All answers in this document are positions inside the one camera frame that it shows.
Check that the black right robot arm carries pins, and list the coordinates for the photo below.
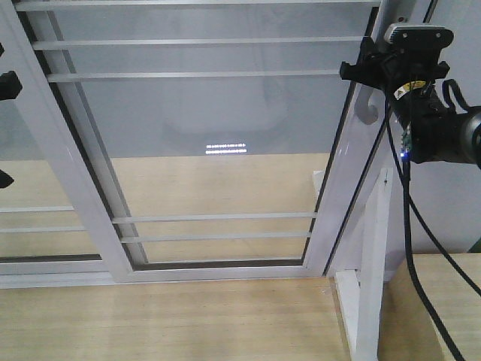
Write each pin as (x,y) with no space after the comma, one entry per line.
(438,123)

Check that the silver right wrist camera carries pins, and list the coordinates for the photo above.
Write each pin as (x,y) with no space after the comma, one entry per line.
(418,36)

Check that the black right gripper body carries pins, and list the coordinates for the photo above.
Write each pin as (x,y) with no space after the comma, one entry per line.
(414,81)

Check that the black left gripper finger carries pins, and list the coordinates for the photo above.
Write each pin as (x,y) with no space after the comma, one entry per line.
(5,180)
(10,86)

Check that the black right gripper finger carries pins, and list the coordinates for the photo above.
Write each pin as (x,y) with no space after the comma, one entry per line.
(367,70)

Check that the white triangular support bracket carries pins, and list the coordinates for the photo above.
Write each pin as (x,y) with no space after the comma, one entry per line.
(360,290)

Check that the green circuit board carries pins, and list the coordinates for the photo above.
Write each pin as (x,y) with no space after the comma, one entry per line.
(406,143)

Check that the curved metal door handle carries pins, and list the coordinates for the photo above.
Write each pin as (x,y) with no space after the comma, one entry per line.
(367,106)

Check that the white door jamb frame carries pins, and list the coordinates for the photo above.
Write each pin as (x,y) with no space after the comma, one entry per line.
(357,151)

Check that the white framed sliding glass door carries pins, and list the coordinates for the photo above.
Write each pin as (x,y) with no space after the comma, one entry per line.
(194,137)

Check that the fixed white framed glass panel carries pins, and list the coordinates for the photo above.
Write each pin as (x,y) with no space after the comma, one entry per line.
(37,210)

